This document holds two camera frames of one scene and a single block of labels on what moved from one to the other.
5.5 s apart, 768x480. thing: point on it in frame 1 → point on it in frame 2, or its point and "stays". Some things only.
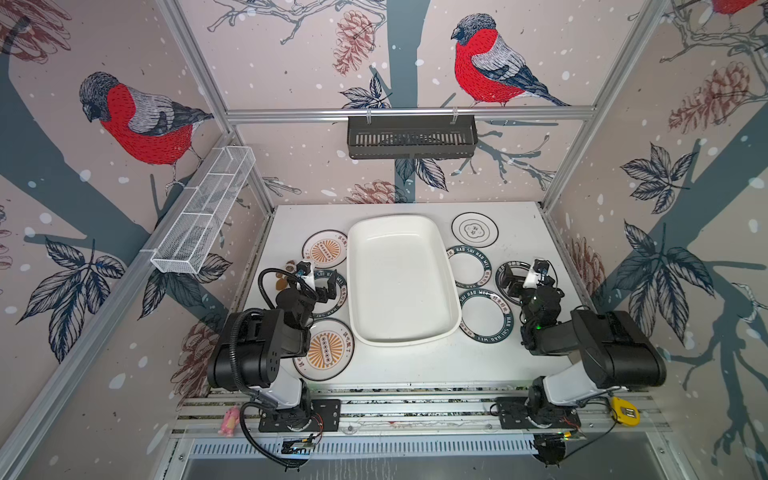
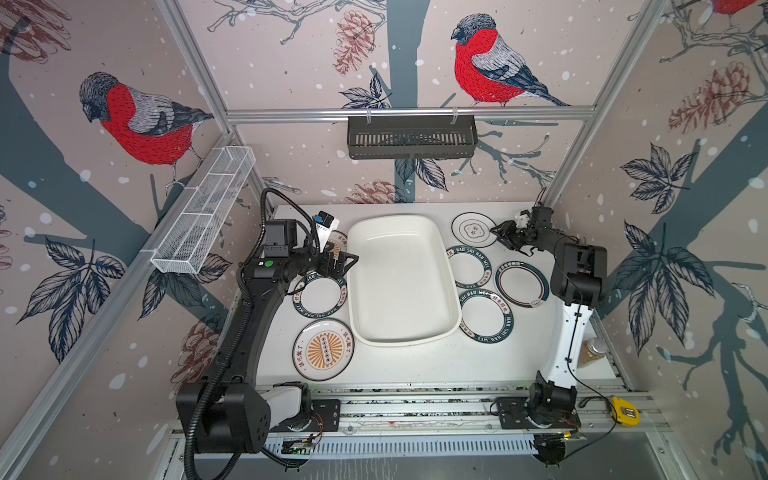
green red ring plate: x=518 y=268 stays
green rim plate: x=485 y=317 stays
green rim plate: x=470 y=268 stays
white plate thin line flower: x=475 y=229 stays
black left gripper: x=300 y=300 → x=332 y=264
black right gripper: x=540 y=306 → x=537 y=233
